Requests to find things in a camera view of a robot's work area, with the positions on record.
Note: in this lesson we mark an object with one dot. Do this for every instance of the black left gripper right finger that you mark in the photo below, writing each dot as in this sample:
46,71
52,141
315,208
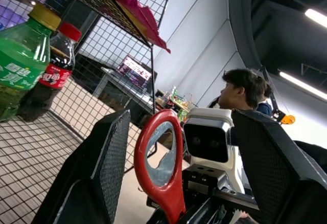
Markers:
278,173

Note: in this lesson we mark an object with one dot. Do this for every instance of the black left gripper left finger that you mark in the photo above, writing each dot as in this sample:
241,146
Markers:
84,178

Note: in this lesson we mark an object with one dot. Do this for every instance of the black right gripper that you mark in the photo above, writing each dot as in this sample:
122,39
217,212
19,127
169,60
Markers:
199,185

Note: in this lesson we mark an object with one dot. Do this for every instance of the red bottle opener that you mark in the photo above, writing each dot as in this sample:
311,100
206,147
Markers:
164,203

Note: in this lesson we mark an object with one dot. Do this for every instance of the cola bottle red cap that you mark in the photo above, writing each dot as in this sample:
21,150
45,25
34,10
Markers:
55,77

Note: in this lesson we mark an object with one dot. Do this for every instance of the green soda bottle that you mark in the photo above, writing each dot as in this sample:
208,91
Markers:
20,63

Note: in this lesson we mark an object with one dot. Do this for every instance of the orange hoist block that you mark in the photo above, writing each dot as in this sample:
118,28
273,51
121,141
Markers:
288,119

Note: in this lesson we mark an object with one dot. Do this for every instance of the person in blue shirt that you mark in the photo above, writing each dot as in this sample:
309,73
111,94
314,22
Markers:
265,107

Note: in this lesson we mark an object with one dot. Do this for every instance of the black metal stand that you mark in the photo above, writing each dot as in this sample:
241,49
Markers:
271,91

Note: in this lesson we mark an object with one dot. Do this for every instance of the long ceiling light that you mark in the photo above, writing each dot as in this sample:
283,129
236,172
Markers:
301,84
316,17

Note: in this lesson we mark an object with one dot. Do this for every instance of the person with black hair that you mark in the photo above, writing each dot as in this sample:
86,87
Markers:
242,86

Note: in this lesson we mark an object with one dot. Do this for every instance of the grey desk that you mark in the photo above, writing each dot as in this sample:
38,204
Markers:
110,80

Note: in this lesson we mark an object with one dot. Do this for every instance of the colourful toy clutter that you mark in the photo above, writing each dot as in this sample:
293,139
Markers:
178,101

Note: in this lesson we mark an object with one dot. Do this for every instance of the lit computer monitor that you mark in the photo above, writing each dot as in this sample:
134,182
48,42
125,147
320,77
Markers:
134,71

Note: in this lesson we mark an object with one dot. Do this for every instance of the pink snack packets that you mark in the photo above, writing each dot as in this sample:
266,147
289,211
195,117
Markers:
145,22

